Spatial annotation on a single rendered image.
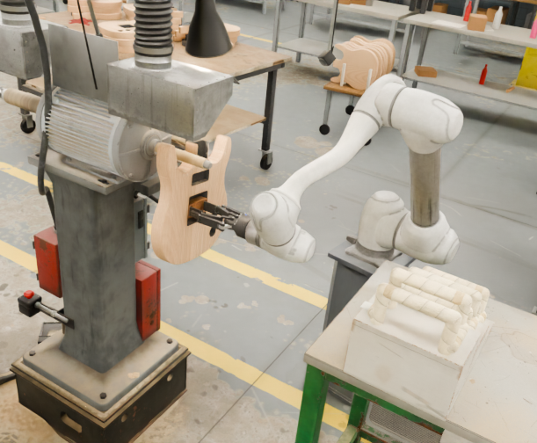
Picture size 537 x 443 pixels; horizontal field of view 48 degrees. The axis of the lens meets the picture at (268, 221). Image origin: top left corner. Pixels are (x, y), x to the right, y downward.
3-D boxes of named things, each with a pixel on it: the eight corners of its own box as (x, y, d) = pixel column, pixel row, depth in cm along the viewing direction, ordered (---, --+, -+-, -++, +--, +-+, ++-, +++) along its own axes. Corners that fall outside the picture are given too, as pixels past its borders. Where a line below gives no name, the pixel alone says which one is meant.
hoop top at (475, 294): (405, 277, 164) (406, 267, 162) (409, 272, 166) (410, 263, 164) (478, 307, 155) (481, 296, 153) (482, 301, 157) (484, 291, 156)
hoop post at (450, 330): (435, 352, 138) (445, 319, 133) (439, 344, 140) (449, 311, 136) (449, 357, 136) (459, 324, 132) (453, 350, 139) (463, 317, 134)
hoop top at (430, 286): (387, 279, 148) (390, 269, 146) (392, 273, 150) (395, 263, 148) (468, 312, 139) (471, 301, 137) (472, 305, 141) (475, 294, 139)
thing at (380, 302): (367, 322, 145) (374, 290, 140) (373, 315, 147) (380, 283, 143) (380, 327, 144) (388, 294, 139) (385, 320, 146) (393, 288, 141)
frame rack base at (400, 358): (341, 373, 154) (351, 319, 145) (365, 341, 165) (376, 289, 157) (446, 422, 142) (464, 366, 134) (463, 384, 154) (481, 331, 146)
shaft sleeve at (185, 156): (154, 147, 185) (160, 140, 187) (156, 154, 188) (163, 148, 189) (200, 163, 178) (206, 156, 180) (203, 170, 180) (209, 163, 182)
